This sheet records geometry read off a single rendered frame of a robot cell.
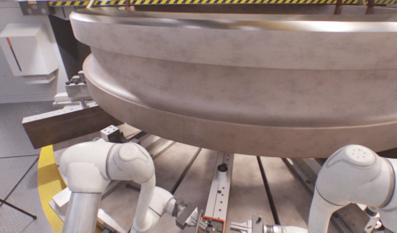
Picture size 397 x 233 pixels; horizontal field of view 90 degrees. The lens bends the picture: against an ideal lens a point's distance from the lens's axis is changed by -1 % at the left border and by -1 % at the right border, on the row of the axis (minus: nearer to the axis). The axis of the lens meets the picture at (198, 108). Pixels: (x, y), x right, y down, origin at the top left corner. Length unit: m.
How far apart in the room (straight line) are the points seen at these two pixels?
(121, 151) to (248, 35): 0.89
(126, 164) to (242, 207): 1.41
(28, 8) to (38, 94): 1.72
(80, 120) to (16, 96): 2.82
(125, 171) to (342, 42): 1.25
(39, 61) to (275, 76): 4.05
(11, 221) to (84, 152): 2.12
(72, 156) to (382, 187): 0.90
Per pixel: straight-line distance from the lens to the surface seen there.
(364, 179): 0.65
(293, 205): 2.12
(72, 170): 0.84
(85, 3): 4.38
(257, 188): 2.14
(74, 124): 3.00
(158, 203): 1.27
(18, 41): 4.68
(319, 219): 0.87
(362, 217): 1.85
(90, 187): 0.81
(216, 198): 1.53
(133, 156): 0.72
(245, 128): 1.45
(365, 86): 1.81
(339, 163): 0.64
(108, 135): 1.99
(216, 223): 1.30
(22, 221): 2.82
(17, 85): 5.52
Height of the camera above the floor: 1.89
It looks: 29 degrees down
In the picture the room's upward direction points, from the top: straight up
